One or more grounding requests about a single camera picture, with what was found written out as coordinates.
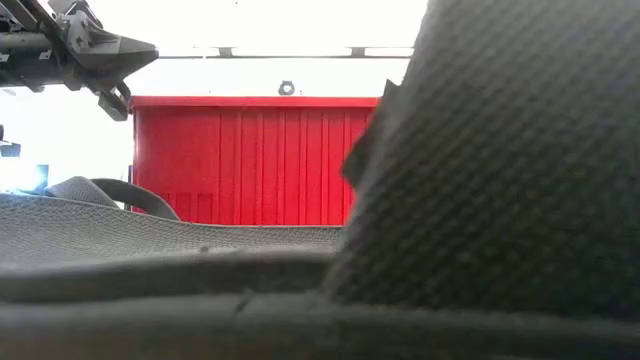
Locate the red plastic bin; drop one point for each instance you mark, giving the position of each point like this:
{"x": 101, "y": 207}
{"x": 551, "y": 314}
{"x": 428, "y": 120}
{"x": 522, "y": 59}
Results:
{"x": 250, "y": 160}

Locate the lit computer monitor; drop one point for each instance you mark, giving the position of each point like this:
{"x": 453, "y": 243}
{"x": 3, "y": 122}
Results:
{"x": 25, "y": 177}

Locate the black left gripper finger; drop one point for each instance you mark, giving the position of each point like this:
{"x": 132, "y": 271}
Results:
{"x": 115, "y": 102}
{"x": 125, "y": 57}

